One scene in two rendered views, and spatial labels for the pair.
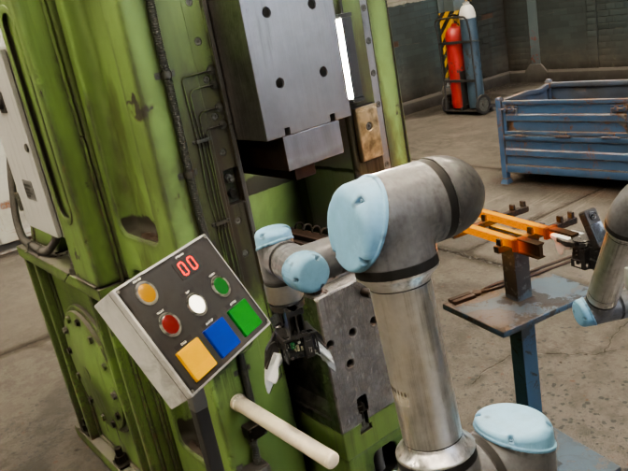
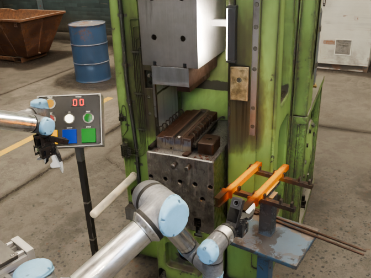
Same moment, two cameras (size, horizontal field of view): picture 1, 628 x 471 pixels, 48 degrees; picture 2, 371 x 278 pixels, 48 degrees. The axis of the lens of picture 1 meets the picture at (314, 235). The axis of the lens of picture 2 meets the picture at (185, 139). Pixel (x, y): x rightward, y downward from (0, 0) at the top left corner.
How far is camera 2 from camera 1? 2.04 m
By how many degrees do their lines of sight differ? 55
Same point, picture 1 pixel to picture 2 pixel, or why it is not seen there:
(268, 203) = (222, 98)
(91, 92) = not seen: hidden behind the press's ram
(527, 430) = not seen: outside the picture
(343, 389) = not seen: hidden behind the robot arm
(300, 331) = (40, 145)
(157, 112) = (116, 31)
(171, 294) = (61, 109)
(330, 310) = (153, 160)
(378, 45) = (265, 31)
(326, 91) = (183, 49)
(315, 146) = (170, 77)
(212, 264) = (92, 107)
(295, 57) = (165, 26)
